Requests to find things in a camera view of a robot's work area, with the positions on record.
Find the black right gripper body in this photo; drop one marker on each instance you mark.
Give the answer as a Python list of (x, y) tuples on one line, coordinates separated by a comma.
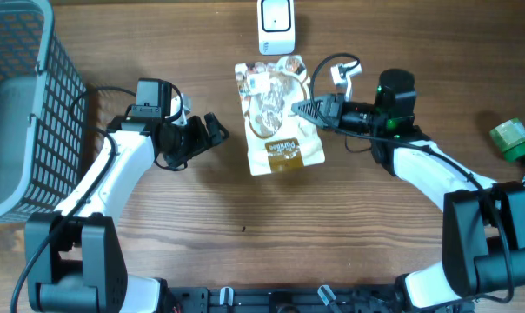
[(356, 116)]

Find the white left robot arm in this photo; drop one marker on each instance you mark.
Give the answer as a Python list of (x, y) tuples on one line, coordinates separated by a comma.
[(74, 259)]

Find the white barcode scanner box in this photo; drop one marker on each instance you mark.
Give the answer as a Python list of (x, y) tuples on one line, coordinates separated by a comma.
[(276, 27)]

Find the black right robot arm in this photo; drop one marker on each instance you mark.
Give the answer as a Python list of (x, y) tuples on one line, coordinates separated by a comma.
[(483, 221)]

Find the green lid glass jar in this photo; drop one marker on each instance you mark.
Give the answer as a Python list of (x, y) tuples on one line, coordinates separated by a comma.
[(509, 138)]

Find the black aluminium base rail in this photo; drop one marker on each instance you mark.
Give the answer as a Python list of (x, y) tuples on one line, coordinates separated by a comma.
[(288, 300)]

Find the grey plastic shopping basket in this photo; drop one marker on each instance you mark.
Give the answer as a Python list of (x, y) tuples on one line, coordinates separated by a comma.
[(42, 113)]

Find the white brown snack pouch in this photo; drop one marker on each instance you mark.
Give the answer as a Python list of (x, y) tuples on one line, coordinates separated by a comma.
[(278, 139)]

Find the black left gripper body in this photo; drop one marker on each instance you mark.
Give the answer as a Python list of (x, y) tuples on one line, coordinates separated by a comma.
[(185, 140)]

